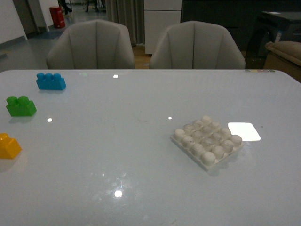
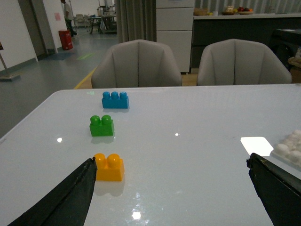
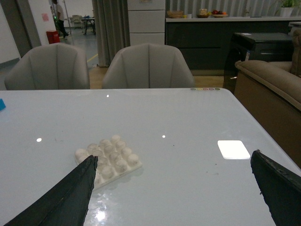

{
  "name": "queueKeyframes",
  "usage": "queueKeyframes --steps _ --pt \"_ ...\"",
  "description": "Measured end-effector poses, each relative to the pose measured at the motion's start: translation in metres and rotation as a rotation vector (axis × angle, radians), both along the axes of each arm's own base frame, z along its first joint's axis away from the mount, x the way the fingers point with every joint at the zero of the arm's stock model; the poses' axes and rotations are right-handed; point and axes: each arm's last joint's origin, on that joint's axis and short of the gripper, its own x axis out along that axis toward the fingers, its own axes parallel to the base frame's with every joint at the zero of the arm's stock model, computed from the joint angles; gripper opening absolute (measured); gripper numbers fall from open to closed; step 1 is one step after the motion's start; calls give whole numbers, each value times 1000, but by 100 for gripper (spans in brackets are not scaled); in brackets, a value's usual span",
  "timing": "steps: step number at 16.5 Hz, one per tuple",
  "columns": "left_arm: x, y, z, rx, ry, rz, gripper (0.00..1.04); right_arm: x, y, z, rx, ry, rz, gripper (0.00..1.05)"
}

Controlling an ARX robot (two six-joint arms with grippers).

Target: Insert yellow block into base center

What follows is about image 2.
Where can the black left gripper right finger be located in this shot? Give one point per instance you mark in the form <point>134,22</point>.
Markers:
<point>278,190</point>

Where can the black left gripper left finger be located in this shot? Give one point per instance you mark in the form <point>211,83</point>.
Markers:
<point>67,204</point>

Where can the yellow two-stud toy block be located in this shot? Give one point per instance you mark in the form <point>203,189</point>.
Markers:
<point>110,168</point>

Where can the green two-stud toy block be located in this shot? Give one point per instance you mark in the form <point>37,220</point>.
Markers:
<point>100,127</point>

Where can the blue three-stud toy block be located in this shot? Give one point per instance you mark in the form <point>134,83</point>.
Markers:
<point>115,100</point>

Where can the right grey armchair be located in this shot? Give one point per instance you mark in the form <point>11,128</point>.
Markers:
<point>240,62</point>

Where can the grey armchair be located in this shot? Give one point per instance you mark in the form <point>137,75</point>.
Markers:
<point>240,62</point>
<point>136,64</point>

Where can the left grey armchair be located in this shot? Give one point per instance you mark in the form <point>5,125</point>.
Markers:
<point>136,64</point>

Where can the red bin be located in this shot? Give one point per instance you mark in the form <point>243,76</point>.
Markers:
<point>65,38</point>

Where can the dark grey counter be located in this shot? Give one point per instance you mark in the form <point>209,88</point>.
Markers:
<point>280,32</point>

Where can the fruit bowl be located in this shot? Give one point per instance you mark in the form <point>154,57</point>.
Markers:
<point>244,11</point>

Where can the background work table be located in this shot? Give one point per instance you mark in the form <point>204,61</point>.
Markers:
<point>103,24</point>

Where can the person in white shirt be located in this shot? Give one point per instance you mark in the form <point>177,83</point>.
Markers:
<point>68,16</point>

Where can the wicker basket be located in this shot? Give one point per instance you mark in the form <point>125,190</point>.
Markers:
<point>200,11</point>

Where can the grey curtain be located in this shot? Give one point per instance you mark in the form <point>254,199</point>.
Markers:
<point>136,19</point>

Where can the white drawer cabinet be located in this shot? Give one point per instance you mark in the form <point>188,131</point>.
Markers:
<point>174,23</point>

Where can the white studded base plate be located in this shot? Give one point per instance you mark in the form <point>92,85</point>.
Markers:
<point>288,149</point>

